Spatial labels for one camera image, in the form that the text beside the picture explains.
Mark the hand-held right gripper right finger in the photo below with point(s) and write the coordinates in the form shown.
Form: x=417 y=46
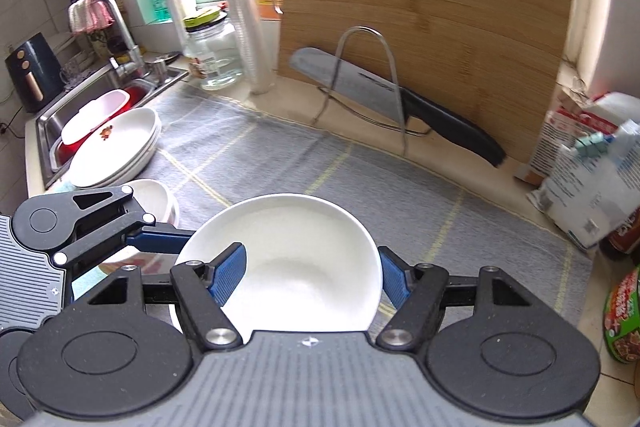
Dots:
x=392 y=274

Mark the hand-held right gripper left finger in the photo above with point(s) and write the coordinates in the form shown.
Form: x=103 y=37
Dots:
x=230 y=269

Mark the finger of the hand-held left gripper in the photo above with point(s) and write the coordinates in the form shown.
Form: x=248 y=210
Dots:
x=160 y=239

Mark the white bowl pink flowers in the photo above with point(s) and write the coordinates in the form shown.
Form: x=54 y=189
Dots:
x=300 y=257
x=155 y=202

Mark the grey checked dish mat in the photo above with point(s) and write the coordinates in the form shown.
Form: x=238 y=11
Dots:
x=325 y=177

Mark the red plastic basin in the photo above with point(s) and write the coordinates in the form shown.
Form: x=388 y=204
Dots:
x=64 y=148

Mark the white strainer basket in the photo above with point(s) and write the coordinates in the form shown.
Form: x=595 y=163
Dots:
x=95 y=107

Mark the stainless steel sink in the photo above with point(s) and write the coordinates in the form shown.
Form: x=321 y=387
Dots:
x=55 y=117

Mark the round metal lid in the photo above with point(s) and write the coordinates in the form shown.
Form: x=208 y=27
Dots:
x=167 y=56

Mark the clear glass cup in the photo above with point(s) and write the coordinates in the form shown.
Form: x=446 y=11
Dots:
x=77 y=69

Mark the glass jar green lid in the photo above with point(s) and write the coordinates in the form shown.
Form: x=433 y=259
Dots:
x=212 y=57

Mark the chrome faucet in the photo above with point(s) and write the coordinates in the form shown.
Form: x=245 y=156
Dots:
x=127 y=42

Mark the black air fryer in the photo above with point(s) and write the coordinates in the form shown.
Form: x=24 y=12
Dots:
x=35 y=72

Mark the white plastic bag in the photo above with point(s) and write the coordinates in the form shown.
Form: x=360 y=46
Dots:
x=590 y=197

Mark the red and white box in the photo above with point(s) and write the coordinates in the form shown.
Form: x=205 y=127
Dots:
x=560 y=122

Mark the slim plastic bag roll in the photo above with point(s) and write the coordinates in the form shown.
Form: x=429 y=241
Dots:
x=172 y=7

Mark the pink dishcloth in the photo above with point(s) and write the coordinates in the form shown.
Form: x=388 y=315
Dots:
x=90 y=14

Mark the green food package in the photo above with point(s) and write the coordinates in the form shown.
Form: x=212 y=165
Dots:
x=625 y=317

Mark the thick plastic bag roll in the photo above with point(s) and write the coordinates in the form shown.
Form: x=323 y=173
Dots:
x=240 y=7

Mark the bamboo cutting board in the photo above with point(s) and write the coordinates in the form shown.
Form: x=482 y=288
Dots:
x=425 y=7

